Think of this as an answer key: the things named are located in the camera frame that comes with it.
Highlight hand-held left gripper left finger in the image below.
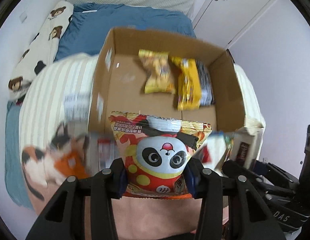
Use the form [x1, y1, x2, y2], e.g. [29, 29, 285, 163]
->
[25, 158, 126, 240]

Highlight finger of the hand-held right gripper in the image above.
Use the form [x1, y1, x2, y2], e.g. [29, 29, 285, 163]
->
[223, 160, 298, 197]

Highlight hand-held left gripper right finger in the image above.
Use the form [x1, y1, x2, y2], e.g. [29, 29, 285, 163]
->
[185, 158, 279, 240]

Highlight white red snack packet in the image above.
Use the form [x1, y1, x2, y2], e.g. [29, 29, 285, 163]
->
[195, 131, 236, 173]

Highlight panda print snack bag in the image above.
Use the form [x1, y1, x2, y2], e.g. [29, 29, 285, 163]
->
[108, 111, 212, 199]

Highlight brown cardboard box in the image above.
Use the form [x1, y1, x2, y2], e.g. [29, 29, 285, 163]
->
[88, 27, 248, 171]

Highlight white box with brown label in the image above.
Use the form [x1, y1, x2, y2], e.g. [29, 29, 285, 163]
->
[230, 124, 266, 168]

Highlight calico cat plush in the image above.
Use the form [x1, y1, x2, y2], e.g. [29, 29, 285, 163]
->
[22, 122, 92, 201]

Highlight dark yellow snack bag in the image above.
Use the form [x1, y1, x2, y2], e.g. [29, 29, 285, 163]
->
[170, 56, 203, 111]

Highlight black white striped packet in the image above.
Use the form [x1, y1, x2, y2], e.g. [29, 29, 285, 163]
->
[196, 61, 216, 107]

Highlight teal blanket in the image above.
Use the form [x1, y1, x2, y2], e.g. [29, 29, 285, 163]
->
[5, 100, 33, 211]

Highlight light yellow snack bag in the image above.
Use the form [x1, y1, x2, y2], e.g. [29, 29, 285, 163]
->
[138, 49, 176, 95]

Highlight bear print pillow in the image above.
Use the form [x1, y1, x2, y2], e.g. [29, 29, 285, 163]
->
[8, 1, 74, 101]

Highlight white door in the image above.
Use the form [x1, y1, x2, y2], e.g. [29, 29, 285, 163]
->
[192, 0, 282, 49]

